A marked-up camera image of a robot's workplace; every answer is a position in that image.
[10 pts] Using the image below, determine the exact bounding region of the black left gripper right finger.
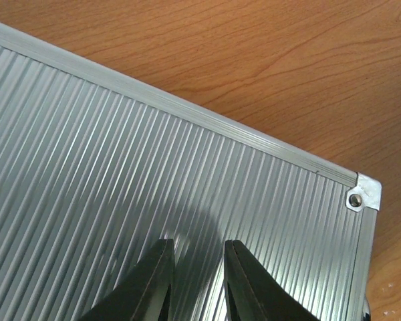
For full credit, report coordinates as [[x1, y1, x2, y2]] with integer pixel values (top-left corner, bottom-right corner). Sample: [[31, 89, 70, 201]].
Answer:
[[224, 240, 317, 320]]

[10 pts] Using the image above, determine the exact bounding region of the aluminium poker case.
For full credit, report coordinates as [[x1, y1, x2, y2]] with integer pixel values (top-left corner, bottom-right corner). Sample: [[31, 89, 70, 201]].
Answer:
[[0, 23, 382, 320]]

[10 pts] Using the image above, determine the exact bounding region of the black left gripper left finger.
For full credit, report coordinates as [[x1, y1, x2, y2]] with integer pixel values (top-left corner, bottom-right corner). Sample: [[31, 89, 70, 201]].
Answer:
[[80, 239, 175, 320]]

